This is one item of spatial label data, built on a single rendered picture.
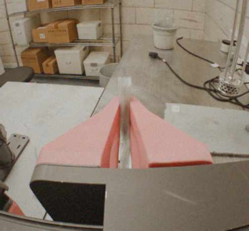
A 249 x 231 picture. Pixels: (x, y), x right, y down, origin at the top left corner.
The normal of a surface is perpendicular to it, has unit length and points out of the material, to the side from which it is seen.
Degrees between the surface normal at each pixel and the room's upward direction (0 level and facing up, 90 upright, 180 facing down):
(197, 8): 90
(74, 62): 93
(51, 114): 0
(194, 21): 90
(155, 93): 0
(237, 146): 0
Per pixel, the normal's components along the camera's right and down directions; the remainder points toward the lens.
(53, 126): -0.02, -0.80
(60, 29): -0.22, 0.58
